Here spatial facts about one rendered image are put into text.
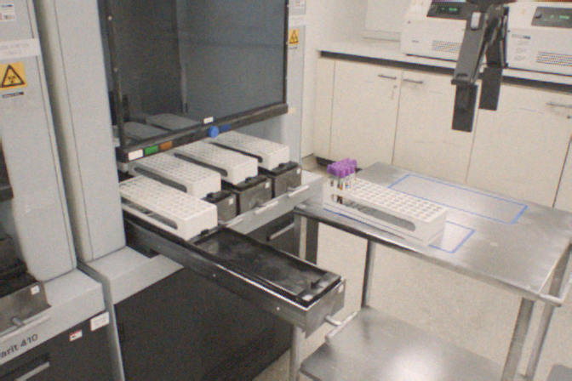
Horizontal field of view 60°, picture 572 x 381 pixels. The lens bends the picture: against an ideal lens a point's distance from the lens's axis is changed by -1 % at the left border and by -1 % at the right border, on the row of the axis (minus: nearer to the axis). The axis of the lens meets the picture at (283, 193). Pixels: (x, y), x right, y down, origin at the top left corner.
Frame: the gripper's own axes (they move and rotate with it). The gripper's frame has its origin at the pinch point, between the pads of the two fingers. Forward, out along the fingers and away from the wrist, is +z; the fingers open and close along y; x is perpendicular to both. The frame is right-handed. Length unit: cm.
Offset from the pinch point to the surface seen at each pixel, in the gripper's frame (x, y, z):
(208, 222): 55, -6, 33
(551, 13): 27, 226, 5
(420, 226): 12.9, 16.5, 31.8
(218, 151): 82, 26, 30
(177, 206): 63, -9, 30
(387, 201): 23.1, 21.2, 30.3
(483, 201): 8, 50, 38
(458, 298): 28, 121, 122
